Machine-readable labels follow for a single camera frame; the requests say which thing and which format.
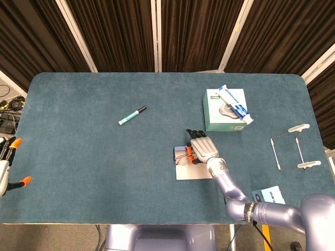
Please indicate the green white marker pen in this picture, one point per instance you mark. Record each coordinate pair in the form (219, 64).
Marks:
(129, 116)

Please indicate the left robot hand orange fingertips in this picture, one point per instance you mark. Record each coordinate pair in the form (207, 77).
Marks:
(4, 175)

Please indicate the white package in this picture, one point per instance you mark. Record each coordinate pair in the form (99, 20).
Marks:
(188, 173)

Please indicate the white blue toothpaste tube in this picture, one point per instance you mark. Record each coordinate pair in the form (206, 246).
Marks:
(235, 104)

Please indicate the white table leg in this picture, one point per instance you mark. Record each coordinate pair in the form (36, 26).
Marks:
(232, 235)

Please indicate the white screen frame post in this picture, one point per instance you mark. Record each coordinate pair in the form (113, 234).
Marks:
(76, 36)
(156, 36)
(319, 62)
(15, 85)
(233, 39)

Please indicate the small light blue box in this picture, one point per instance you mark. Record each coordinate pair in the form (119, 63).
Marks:
(272, 194)

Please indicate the dark brown pleated curtain panel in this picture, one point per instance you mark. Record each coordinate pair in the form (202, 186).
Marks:
(288, 34)
(117, 34)
(196, 34)
(31, 39)
(324, 104)

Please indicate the lilac grey robot torso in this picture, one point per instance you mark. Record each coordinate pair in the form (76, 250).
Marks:
(157, 238)

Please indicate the teal felt table cover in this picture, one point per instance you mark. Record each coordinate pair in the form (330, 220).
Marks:
(104, 162)

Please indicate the thin black round eyeglasses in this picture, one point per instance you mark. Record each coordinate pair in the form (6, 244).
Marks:
(183, 156)

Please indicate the black floor equipment box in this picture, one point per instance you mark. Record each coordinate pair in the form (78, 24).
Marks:
(8, 123)

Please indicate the right robot hand grey back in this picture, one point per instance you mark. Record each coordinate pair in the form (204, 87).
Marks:
(204, 149)

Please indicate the mint green cardboard box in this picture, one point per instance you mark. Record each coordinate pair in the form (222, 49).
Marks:
(217, 123)

